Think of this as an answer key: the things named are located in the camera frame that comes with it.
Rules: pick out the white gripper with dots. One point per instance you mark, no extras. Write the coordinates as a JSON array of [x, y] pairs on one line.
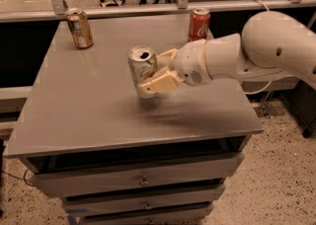
[[191, 62]]

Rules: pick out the white green 7up can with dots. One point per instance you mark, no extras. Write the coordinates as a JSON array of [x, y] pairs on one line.
[[142, 63]]

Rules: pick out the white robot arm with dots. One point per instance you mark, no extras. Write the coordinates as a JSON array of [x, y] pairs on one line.
[[271, 46]]

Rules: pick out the red coke can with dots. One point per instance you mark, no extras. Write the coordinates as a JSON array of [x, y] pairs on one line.
[[199, 23]]

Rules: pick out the brown gold soda can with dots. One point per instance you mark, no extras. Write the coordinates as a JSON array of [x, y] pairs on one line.
[[79, 27]]

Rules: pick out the grey drawer cabinet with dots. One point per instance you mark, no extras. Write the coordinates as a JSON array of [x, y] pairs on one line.
[[83, 112]]

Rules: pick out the middle grey drawer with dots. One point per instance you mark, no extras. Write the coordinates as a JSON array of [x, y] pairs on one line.
[[143, 200]]

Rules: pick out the grey drawer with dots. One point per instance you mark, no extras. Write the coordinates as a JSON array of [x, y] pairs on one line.
[[169, 215], [143, 175], [143, 200]]

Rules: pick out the top grey drawer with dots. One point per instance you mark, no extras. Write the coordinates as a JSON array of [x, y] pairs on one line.
[[143, 175]]

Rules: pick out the bottom grey drawer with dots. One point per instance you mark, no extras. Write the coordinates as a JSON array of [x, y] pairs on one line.
[[169, 215]]

